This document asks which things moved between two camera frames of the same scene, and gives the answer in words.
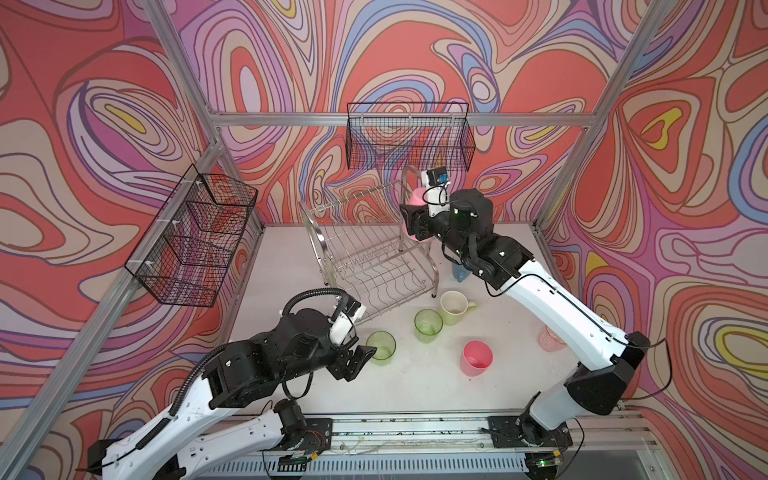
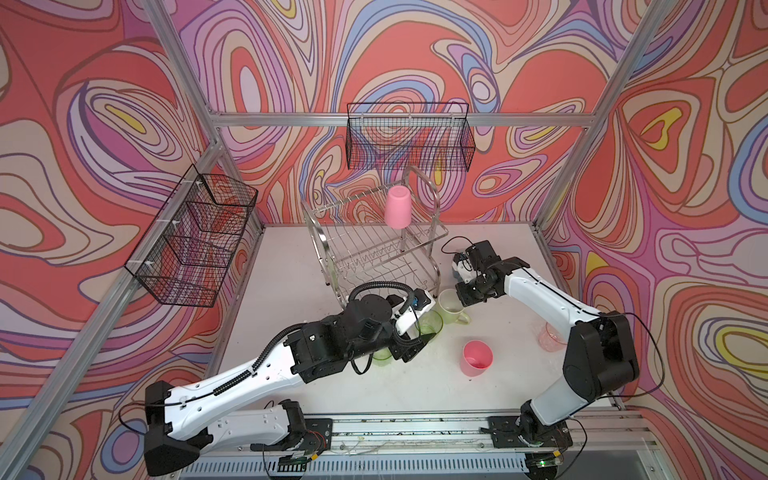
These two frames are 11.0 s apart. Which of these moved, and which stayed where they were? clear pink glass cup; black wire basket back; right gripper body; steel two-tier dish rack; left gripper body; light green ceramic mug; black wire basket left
Moved: left gripper body; right gripper body
Stayed: steel two-tier dish rack; clear pink glass cup; black wire basket left; light green ceramic mug; black wire basket back
